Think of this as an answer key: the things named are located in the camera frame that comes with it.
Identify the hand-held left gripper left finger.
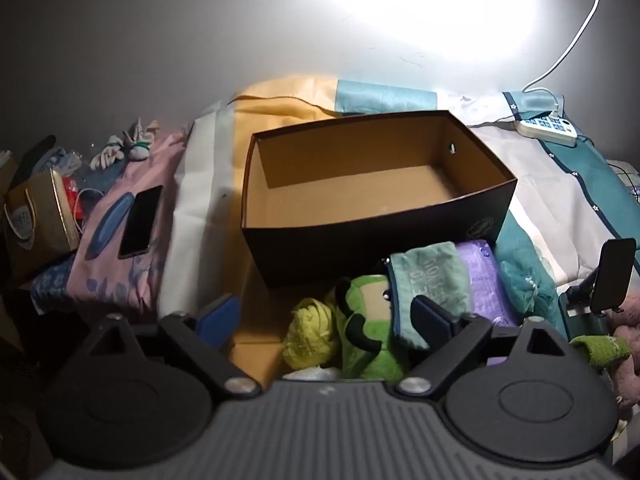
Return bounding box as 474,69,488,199
75,294,263,400

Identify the black smartphone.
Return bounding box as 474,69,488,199
118,185,165,260

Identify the white power strip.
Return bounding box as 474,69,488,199
515,115,578,148

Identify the green plush toy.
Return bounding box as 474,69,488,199
327,274,416,381

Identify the dark and blue slipper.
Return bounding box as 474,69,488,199
10,135,81,186

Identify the teal zip pouch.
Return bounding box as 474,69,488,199
382,241,473,351

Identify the pink plush toy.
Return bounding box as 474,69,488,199
607,290,640,411

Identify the white cloth ball green band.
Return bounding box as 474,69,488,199
122,119,161,161

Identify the dark brown cardboard box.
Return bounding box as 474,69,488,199
241,109,517,289

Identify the purple wipes packet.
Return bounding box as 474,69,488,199
455,240,521,366

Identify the white glove bundle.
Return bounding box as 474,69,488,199
90,140,126,171

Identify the yellow mesh bath pouf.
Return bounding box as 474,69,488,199
282,297,343,368

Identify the red packet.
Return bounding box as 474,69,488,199
64,176,83,221

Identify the black cable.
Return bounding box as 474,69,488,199
605,159,640,197

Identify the thin white cable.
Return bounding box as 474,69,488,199
75,189,106,233

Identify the gold paper gift bag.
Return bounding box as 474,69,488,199
4,169,81,281

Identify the pink floral pillow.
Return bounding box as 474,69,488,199
30,125,193,311

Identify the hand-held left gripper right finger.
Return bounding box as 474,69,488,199
395,295,573,400

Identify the black phone stand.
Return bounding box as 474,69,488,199
560,237,638,331

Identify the teal mesh bath pouf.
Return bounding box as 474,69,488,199
495,245,563,321

